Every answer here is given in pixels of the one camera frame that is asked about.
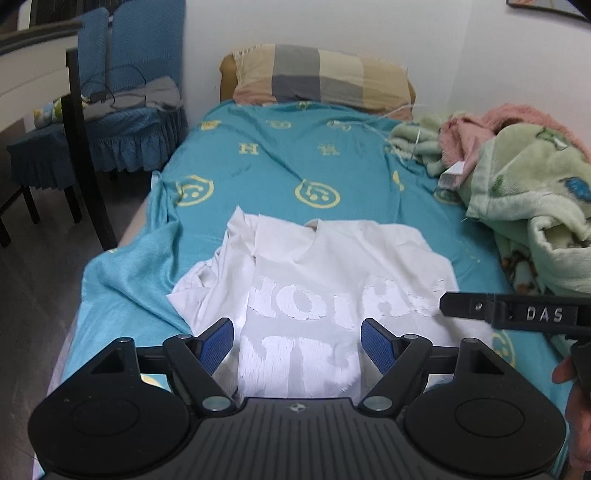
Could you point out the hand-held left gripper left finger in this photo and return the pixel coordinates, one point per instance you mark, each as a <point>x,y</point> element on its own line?
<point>217,344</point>

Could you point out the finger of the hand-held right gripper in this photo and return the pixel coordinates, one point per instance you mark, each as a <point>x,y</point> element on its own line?
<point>466,307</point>

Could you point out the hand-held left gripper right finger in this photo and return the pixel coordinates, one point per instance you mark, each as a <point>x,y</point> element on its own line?
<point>376,344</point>

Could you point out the white t-shirt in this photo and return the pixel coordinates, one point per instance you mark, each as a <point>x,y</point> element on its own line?
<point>323,258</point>

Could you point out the person's right hand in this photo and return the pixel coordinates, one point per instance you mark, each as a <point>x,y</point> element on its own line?
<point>579,415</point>

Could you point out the green fleece blanket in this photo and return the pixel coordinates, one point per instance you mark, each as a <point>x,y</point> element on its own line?
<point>531,194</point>

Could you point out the pink fleece blanket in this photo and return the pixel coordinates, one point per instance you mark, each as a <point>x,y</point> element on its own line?
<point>508,115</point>

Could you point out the teal printed bed sheet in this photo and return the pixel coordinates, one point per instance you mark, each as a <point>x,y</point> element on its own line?
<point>277,157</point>

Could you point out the grey cloth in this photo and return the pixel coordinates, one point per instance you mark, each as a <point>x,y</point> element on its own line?
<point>157,90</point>

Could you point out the brown cushion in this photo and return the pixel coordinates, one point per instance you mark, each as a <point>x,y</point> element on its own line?
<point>225,78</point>

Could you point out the checkered pillow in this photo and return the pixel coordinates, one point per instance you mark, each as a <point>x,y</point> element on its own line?
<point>318,74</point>

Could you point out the yellow green plush toy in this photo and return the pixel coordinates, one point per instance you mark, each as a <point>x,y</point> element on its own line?
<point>46,115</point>

